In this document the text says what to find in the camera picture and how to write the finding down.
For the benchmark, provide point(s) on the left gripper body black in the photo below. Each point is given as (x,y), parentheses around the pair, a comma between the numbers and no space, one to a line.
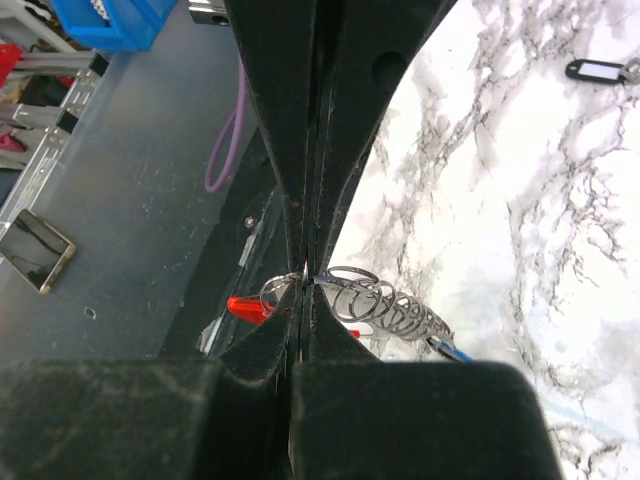
(212,12)

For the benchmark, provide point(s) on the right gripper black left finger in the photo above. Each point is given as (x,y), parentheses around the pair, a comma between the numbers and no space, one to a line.
(154,419)

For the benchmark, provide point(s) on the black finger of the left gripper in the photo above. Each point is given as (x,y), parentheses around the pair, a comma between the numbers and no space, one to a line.
(362,51)
(275,44)

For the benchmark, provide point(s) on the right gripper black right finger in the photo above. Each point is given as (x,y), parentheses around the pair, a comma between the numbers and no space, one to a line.
(356,417)

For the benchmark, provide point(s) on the red-handled metal keyring tool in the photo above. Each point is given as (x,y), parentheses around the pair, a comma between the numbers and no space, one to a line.
(252,310)

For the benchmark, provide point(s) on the blue plastic bin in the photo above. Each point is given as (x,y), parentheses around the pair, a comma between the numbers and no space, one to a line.
(118,25)

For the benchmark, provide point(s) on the smartphone on floor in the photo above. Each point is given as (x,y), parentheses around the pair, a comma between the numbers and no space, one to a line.
(36,250)

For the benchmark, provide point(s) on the aluminium frame rails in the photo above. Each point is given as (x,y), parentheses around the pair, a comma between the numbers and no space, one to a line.
(52,126)

